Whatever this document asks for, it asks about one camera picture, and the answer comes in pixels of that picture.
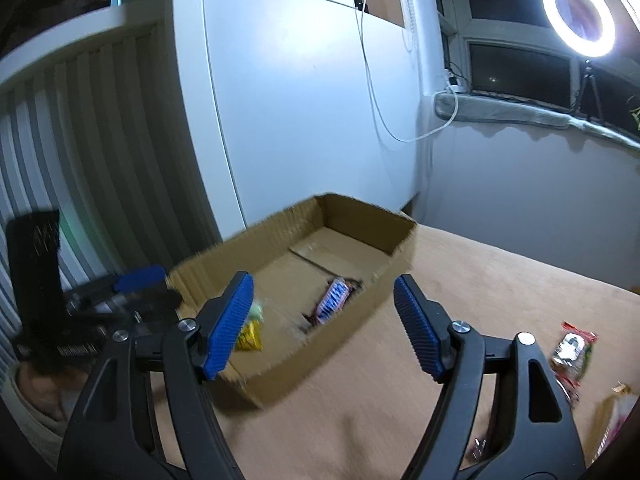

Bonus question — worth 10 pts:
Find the person's left hand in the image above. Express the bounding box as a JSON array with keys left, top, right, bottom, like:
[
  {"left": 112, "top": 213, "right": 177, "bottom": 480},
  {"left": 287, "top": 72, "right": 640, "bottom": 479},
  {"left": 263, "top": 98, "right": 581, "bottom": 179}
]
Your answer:
[{"left": 12, "top": 360, "right": 88, "bottom": 422}]

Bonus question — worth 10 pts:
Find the person's left forearm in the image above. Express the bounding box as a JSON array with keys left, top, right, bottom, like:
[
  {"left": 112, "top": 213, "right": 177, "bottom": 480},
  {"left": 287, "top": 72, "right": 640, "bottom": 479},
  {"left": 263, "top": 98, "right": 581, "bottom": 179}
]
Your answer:
[{"left": 1, "top": 372, "right": 66, "bottom": 467}]

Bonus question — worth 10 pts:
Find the red clear snack packet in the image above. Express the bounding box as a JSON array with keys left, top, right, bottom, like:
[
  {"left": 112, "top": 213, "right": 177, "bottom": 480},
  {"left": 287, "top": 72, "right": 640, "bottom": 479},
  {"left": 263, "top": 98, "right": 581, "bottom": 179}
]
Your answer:
[{"left": 550, "top": 321, "right": 599, "bottom": 387}]

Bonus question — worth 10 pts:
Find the beige snack packet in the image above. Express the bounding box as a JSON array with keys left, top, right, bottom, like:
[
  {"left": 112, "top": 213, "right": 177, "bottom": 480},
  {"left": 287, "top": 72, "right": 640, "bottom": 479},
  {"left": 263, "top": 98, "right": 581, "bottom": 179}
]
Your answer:
[{"left": 592, "top": 382, "right": 640, "bottom": 466}]

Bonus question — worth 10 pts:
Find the brown chocolate bar wrapper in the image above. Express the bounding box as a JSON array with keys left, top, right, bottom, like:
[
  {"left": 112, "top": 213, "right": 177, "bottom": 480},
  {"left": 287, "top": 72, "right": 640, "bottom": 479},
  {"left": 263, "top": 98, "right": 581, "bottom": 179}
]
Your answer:
[{"left": 300, "top": 276, "right": 365, "bottom": 333}]

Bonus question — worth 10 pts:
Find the white ribbed panel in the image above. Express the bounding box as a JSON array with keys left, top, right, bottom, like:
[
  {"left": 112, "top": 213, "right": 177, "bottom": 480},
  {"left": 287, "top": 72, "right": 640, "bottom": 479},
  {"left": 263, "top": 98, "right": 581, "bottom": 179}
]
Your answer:
[{"left": 0, "top": 7, "right": 224, "bottom": 361}]

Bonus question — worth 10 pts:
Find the white wardrobe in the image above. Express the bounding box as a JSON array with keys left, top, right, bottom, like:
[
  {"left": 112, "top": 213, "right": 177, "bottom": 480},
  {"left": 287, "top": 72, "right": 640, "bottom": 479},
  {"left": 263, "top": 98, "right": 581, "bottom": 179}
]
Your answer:
[{"left": 172, "top": 0, "right": 441, "bottom": 247}]

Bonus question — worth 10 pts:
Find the yellow green snack packet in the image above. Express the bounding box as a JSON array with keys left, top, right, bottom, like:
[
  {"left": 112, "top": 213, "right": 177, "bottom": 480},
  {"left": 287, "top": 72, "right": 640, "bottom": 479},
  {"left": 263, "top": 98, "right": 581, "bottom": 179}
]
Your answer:
[{"left": 234, "top": 300, "right": 265, "bottom": 352}]

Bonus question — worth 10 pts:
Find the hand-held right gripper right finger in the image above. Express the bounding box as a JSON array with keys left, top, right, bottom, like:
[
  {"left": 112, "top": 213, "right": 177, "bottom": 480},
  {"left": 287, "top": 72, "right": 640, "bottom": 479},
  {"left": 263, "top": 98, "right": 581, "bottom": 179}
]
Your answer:
[{"left": 394, "top": 274, "right": 587, "bottom": 480}]

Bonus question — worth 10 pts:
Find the brown cardboard box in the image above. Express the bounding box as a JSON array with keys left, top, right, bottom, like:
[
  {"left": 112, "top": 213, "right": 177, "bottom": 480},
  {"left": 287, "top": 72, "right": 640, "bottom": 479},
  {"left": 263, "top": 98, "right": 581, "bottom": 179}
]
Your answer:
[{"left": 167, "top": 192, "right": 418, "bottom": 409}]

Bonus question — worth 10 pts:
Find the black tripod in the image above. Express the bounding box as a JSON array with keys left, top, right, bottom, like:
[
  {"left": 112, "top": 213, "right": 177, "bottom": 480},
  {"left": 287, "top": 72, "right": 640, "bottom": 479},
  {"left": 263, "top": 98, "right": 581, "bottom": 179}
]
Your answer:
[{"left": 575, "top": 57, "right": 604, "bottom": 124}]

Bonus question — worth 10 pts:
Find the window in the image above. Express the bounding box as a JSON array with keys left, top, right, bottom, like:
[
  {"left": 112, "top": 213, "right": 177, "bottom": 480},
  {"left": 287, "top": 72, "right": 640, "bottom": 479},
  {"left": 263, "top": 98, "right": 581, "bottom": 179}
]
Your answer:
[{"left": 440, "top": 0, "right": 640, "bottom": 137}]

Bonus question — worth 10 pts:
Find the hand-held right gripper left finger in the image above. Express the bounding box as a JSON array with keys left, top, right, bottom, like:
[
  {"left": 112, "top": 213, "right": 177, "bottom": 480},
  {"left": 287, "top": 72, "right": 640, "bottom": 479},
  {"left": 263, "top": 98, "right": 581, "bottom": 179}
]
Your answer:
[{"left": 57, "top": 271, "right": 256, "bottom": 480}]

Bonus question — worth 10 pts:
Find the white cable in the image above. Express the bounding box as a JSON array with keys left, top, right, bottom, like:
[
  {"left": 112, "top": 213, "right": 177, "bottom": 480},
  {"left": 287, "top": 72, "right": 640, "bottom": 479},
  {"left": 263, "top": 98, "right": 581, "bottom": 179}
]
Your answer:
[{"left": 356, "top": 0, "right": 460, "bottom": 144}]

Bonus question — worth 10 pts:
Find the ring light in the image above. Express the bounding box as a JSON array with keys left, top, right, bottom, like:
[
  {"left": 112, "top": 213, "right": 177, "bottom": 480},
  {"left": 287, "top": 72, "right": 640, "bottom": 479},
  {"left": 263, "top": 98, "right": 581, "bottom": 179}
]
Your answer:
[{"left": 542, "top": 0, "right": 616, "bottom": 59}]

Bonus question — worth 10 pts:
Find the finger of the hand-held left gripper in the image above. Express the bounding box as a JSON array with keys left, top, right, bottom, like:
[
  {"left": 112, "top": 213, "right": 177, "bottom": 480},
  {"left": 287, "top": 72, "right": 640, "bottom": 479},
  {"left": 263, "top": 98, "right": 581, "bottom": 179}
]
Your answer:
[{"left": 67, "top": 266, "right": 183, "bottom": 336}]

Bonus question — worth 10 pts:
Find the grey windowsill cloth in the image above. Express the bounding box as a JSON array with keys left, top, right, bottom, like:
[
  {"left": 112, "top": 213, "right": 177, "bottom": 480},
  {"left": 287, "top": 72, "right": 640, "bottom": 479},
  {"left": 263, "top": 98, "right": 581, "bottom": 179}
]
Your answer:
[{"left": 432, "top": 90, "right": 640, "bottom": 150}]

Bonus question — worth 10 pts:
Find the white power strip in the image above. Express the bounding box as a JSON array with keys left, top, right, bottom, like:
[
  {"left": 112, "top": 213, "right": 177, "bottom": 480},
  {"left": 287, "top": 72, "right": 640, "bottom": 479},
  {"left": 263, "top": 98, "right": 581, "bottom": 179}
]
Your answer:
[{"left": 444, "top": 67, "right": 469, "bottom": 94}]

